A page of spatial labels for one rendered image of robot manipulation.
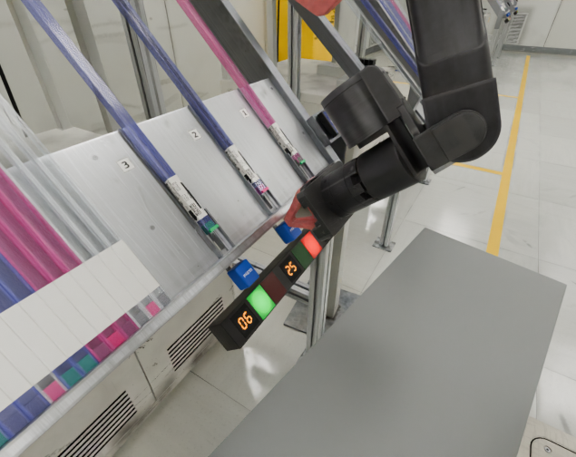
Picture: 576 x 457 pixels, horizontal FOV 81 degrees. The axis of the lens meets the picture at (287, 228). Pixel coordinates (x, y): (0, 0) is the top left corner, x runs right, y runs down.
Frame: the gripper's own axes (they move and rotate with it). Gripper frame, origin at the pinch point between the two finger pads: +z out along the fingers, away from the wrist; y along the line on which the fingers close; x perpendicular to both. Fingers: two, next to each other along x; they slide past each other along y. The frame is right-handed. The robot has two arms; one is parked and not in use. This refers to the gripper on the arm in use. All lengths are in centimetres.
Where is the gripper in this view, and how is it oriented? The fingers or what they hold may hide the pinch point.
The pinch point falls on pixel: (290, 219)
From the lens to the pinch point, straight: 48.3
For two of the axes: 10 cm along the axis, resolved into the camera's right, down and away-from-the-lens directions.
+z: -6.3, 3.2, 7.1
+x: 5.7, 8.1, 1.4
